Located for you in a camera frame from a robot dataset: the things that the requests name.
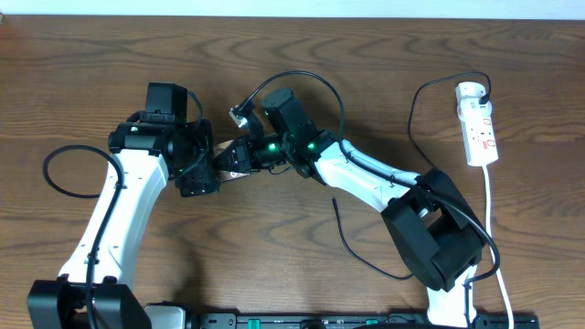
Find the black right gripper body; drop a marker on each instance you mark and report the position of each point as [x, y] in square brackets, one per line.
[267, 150]

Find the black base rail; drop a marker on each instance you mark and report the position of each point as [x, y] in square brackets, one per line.
[320, 321]

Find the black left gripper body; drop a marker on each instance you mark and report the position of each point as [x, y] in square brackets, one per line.
[199, 181]

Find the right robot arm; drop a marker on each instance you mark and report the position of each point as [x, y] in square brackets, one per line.
[435, 232]

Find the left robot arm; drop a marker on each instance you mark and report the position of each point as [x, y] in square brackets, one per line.
[153, 147]

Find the white power strip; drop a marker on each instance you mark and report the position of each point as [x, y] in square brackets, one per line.
[476, 123]

